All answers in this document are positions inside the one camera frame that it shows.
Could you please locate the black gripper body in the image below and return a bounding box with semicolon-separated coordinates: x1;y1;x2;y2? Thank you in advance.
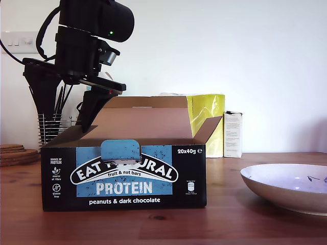
22;27;127;95

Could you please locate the black blue snack bar carton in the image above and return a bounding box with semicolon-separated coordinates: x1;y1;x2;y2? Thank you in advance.
40;95;224;212

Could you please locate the white printed carton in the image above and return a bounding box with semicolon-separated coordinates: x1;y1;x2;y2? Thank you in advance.
223;111;243;159

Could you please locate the dark wooden utensil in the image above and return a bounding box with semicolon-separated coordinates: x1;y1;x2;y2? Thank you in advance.
73;101;84;128

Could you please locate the black stick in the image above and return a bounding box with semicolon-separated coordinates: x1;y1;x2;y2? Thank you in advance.
53;86;64;115
58;84;67;114
60;84;75;114

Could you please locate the white tissue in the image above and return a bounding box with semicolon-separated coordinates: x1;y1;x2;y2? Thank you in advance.
99;70;114;81

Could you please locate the large round cork trivet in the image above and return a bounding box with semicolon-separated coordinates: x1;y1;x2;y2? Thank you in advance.
0;149;39;162
0;154;41;168

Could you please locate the white plastic wrapped pack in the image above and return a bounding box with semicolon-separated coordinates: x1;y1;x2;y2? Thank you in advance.
150;91;189;98

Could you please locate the yellow plastic wrapped pack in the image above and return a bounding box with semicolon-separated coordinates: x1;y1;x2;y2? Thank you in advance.
186;94;226;158

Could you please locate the white shallow bowl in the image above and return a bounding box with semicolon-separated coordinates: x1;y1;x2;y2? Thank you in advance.
240;164;327;217

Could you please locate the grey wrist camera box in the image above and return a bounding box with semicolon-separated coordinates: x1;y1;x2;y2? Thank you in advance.
98;45;121;66

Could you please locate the chrome wire utensil holder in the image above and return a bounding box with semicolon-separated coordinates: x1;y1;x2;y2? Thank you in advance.
38;112;79;154

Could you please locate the looped black cable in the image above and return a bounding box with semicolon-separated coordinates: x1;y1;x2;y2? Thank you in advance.
36;6;62;62

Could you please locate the white wall switch plate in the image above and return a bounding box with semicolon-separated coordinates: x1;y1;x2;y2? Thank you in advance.
2;31;41;55

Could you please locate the long black cable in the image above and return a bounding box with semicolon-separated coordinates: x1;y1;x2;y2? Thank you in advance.
0;38;27;65

